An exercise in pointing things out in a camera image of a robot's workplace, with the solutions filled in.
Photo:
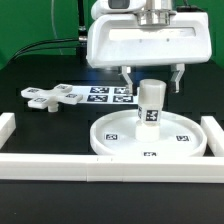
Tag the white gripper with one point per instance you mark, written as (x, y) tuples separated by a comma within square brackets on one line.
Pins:
[(118, 40)]

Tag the white round table top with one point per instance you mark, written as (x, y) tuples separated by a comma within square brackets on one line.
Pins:
[(123, 134)]

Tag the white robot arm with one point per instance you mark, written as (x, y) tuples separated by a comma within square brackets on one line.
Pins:
[(148, 12)]

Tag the white marker sheet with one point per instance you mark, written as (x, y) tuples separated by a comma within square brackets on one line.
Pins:
[(104, 95)]

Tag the white right fence bar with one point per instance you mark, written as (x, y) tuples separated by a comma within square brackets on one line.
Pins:
[(215, 135)]

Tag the white fence bar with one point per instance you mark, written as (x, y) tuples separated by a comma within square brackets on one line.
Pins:
[(107, 168), (215, 135), (7, 127)]

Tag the white cross-shaped table base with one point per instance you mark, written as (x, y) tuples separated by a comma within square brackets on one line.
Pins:
[(50, 99)]

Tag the white left fence bar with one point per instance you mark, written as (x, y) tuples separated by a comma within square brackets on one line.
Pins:
[(7, 127)]

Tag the white front fence bar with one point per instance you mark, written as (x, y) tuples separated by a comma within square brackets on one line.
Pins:
[(107, 168)]

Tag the black upright cable connector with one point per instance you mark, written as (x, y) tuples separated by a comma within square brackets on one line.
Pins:
[(82, 31)]

